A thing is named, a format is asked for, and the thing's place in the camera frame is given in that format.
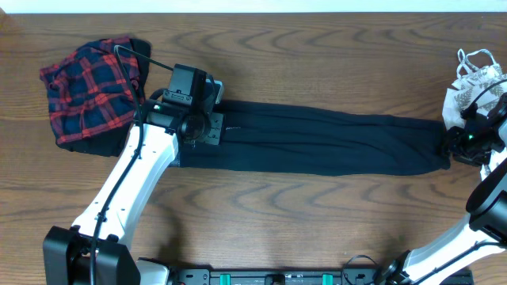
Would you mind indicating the red navy plaid garment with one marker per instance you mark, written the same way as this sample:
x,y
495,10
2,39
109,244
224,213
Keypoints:
x,y
89,91

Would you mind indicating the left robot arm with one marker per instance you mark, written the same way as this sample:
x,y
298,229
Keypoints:
x,y
96,248

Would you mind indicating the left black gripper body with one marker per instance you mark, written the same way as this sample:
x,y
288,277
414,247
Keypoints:
x,y
207,129

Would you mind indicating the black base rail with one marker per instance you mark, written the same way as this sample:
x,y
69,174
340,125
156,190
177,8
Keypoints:
x,y
277,278

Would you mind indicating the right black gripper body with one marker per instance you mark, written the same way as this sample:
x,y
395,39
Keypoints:
x,y
476,146

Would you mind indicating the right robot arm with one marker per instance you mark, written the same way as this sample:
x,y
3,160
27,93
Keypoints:
x,y
482,230

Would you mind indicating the black leggings with red waistband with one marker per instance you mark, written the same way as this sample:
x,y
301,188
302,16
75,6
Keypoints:
x,y
278,138

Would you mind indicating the white fern print garment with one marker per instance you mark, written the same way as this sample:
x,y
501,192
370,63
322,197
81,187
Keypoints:
x,y
476,101

